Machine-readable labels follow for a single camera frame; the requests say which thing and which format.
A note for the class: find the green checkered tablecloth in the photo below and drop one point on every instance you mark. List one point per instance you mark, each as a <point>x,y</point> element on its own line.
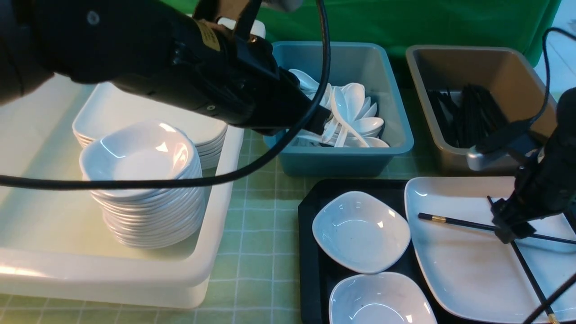
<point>255,276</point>

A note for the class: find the stack of white bowls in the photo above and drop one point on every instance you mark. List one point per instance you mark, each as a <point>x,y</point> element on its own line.
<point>148,150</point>

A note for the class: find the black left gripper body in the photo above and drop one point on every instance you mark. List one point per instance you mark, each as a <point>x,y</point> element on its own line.
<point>276,101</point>

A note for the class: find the teal plastic bin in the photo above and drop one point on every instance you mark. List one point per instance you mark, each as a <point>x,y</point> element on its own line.
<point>367,64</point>

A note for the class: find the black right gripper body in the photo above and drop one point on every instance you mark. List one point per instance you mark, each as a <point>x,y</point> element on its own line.
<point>537,194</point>

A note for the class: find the large white plastic tub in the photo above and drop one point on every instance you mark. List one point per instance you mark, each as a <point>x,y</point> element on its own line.
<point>175,277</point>

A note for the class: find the black chopstick diagonal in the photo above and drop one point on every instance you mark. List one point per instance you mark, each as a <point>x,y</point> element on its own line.
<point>534,284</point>

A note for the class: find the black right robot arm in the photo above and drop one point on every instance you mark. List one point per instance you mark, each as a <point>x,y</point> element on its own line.
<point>559,150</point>

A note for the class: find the pile of black chopsticks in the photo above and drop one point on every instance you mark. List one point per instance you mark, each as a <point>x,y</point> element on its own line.
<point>467,116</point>

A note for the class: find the pile of white spoons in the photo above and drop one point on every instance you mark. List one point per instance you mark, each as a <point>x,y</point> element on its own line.
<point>353,122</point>

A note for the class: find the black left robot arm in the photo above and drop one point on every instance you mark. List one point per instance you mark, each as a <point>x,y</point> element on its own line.
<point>208,63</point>

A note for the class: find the white bowl tray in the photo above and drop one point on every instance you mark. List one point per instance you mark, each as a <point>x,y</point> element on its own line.
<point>361,232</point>
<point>384,298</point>

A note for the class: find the black chopstick gold band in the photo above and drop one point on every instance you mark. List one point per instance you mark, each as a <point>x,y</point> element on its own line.
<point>469,224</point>

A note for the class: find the stack of white square plates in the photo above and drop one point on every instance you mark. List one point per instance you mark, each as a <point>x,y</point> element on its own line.
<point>109,109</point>

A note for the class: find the green backdrop cloth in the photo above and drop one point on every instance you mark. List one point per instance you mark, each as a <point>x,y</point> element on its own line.
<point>396,25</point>

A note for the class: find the large white square plate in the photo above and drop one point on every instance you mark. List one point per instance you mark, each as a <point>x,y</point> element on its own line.
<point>470,272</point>

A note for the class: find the brown plastic bin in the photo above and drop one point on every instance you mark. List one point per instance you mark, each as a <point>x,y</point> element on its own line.
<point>506,73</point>

